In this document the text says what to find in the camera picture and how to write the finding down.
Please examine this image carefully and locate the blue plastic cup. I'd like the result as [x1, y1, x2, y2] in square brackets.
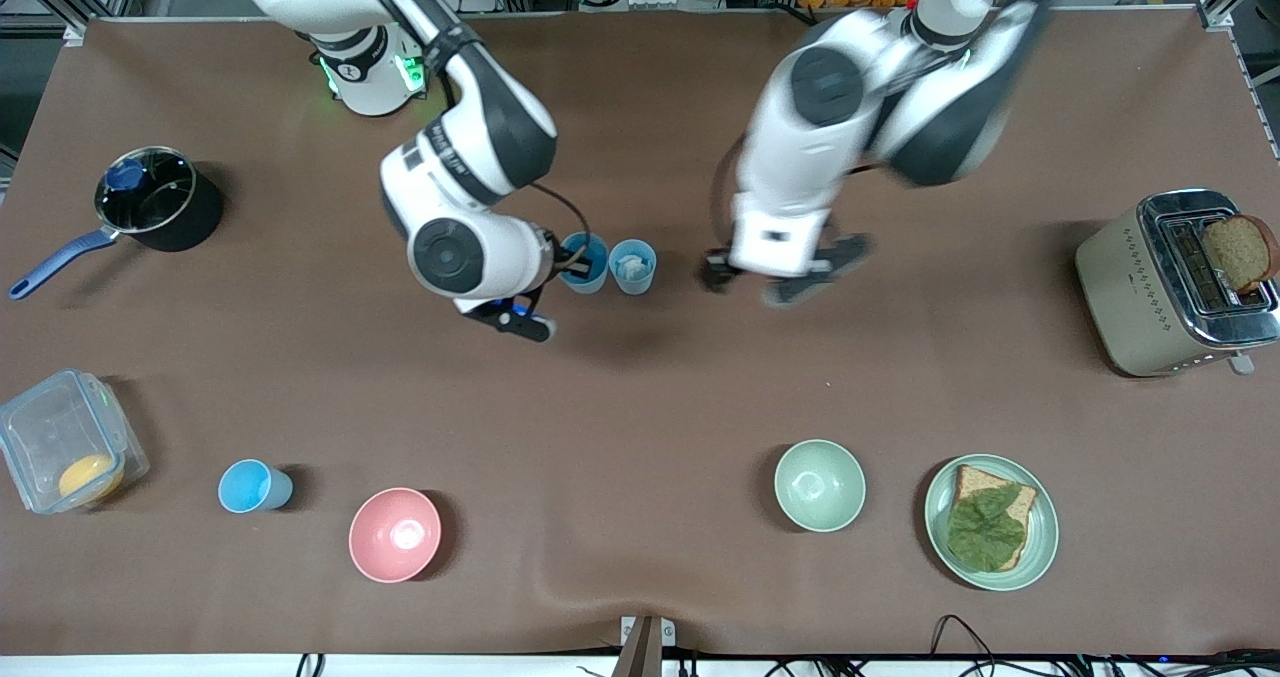
[557, 233, 611, 296]
[218, 459, 294, 514]

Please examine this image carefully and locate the blue cup holding paper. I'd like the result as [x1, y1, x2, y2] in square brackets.
[608, 239, 658, 296]

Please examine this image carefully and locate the brown table cover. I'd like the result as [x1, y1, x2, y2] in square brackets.
[0, 7, 1280, 658]

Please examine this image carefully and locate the pale green bowl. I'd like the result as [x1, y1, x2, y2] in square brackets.
[774, 440, 867, 533]

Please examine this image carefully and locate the brown bread slice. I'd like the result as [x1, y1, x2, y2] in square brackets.
[948, 465, 1039, 571]

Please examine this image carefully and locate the pink bowl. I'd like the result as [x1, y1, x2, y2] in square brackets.
[349, 487, 442, 584]

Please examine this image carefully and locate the beige steel toaster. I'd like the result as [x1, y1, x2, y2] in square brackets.
[1076, 189, 1280, 378]

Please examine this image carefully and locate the green lettuce leaf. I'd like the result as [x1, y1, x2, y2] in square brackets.
[947, 485, 1029, 570]

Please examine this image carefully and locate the metal table clamp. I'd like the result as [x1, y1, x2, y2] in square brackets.
[620, 615, 677, 677]

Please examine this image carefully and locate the pale green plate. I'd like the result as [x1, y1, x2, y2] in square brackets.
[924, 454, 1059, 592]

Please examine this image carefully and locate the glass lid blue knob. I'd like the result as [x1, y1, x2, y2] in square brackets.
[95, 147, 196, 235]

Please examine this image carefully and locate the dark toast slice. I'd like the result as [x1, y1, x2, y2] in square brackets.
[1200, 214, 1280, 296]

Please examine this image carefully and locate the orange round food piece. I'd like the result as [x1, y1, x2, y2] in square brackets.
[58, 454, 126, 504]

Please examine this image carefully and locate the clear plastic storage container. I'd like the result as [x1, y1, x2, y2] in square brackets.
[0, 369, 151, 515]

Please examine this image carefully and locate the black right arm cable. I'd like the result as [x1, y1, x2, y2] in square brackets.
[528, 181, 593, 280]

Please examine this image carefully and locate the black pot blue handle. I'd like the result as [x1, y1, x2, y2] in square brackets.
[8, 146, 225, 302]

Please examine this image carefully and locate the black looped floor cable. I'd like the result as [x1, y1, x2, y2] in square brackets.
[932, 614, 1003, 660]

